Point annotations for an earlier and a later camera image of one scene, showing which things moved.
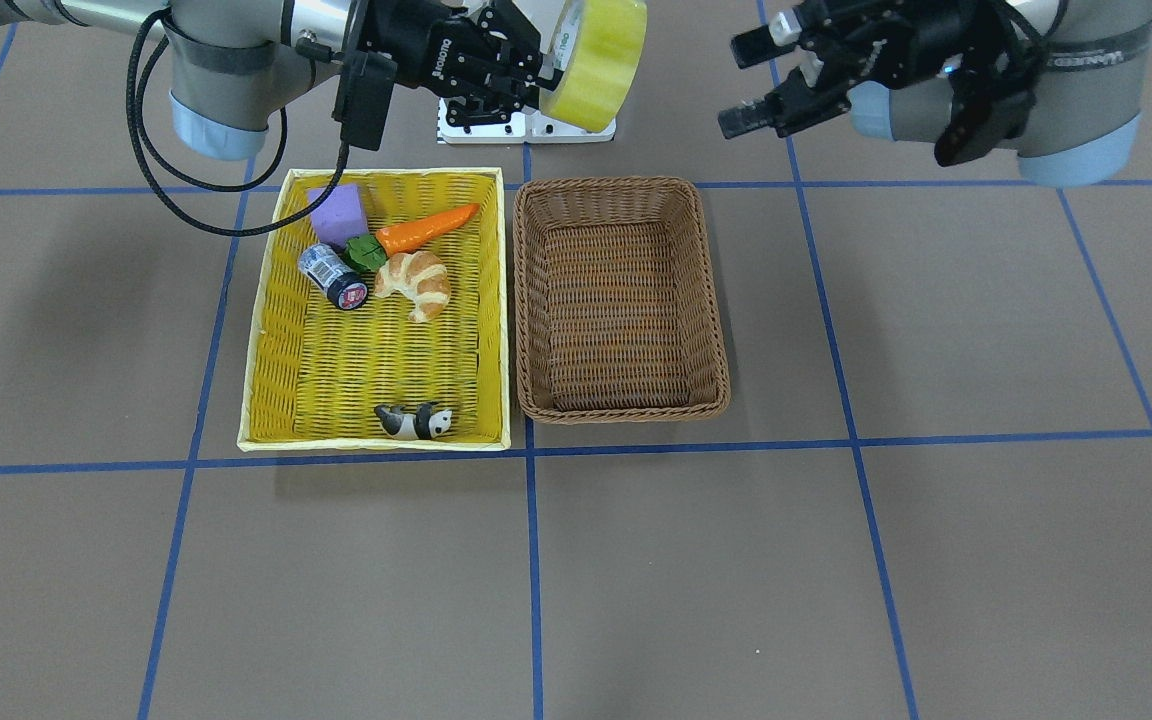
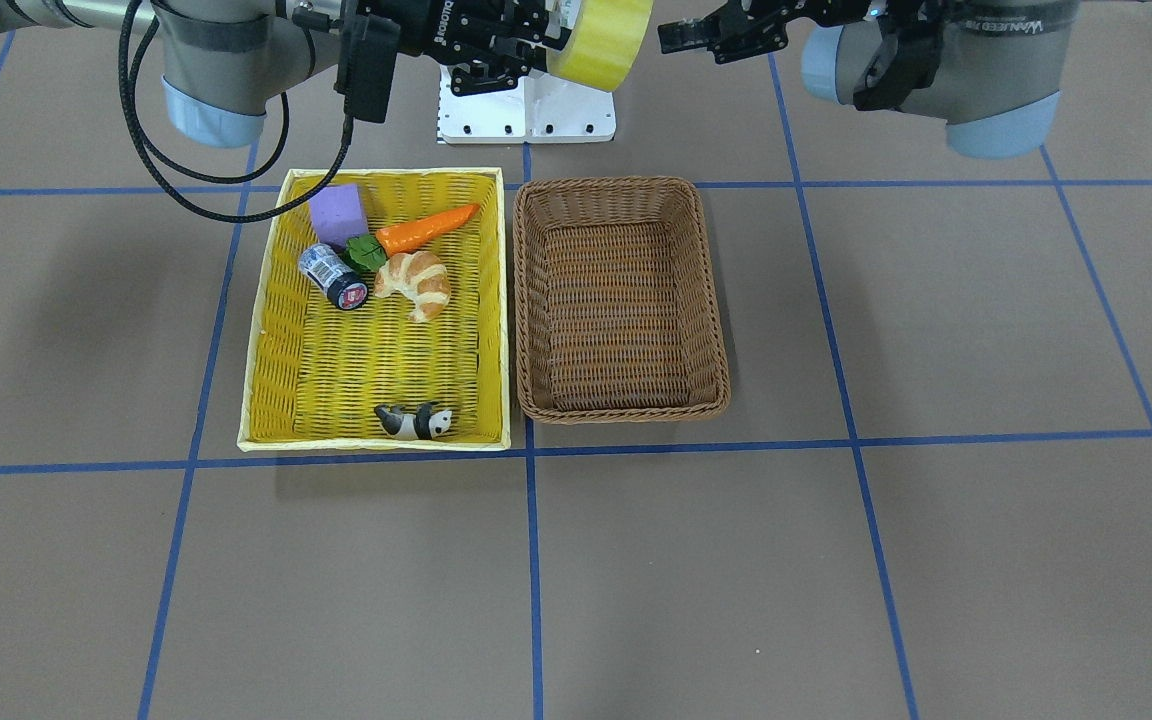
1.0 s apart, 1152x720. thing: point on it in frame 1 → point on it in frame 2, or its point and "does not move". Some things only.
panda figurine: (424, 424) does not move
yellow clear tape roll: (593, 70) does not move
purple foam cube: (339, 216) does not move
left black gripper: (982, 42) → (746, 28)
